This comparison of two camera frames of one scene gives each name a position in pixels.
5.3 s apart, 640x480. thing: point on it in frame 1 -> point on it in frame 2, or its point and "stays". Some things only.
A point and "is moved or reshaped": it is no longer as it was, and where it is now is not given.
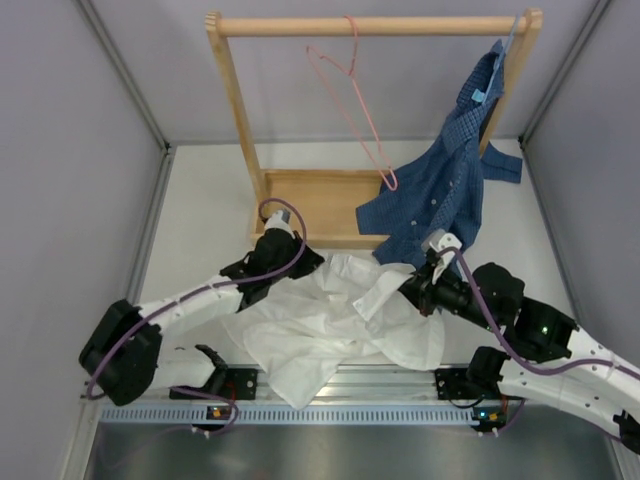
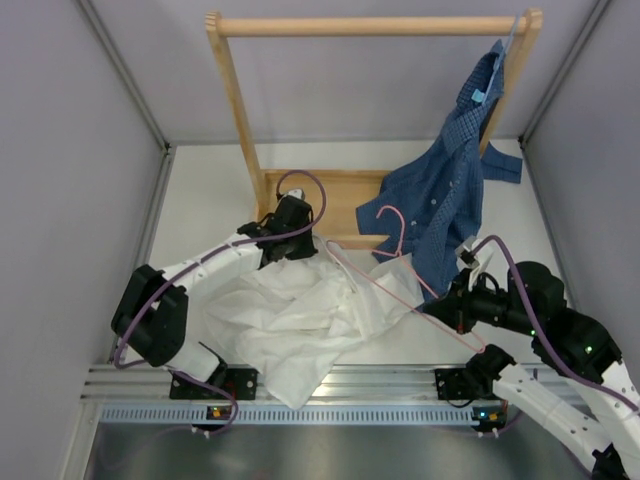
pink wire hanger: (350, 73) -> (478, 350)
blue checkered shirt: (442, 197) stays
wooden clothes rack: (321, 208) stays
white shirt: (307, 331) is moved or reshaped
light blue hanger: (478, 95) stays
